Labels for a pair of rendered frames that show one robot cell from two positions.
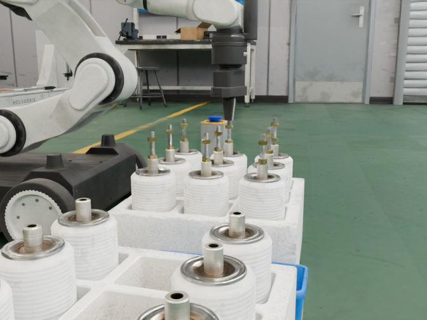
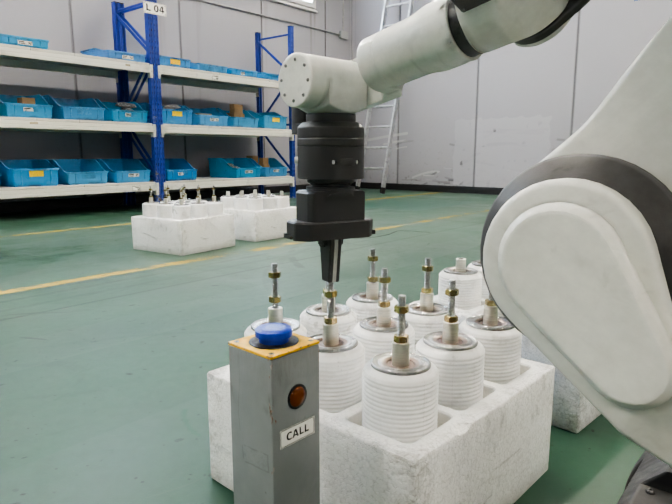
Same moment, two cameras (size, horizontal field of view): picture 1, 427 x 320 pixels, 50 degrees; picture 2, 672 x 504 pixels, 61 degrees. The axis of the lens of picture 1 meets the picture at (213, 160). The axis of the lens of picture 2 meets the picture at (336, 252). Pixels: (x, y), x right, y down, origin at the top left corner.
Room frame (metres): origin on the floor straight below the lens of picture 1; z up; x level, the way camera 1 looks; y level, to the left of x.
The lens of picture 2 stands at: (1.83, 0.34, 0.51)
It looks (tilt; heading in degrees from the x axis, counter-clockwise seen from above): 10 degrees down; 209
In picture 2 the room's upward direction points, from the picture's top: straight up
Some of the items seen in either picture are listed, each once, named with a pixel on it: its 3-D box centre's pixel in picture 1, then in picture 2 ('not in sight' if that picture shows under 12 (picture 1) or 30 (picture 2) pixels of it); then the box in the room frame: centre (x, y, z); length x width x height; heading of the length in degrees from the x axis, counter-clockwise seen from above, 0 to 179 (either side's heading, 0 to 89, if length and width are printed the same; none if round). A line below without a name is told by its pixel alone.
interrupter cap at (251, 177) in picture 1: (262, 178); (372, 297); (0.91, -0.10, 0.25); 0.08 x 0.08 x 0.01
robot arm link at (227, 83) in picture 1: (230, 72); (329, 192); (1.16, -0.04, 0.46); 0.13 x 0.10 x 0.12; 149
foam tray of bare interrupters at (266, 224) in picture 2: not in sight; (255, 221); (-1.05, -1.87, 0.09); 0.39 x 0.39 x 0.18; 82
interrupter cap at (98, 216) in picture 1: (84, 218); not in sight; (0.66, 0.20, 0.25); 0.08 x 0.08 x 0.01
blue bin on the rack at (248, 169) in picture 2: not in sight; (234, 167); (-3.22, -3.80, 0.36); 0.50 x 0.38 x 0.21; 79
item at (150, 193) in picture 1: (154, 212); (487, 378); (0.96, 0.13, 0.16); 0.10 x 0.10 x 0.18
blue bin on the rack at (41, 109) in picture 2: not in sight; (16, 105); (-1.04, -4.25, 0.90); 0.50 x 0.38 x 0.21; 81
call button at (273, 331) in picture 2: (214, 119); (273, 336); (1.35, 0.00, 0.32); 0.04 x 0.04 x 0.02
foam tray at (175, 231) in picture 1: (218, 228); (382, 422); (1.05, -0.01, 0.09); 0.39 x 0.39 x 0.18; 77
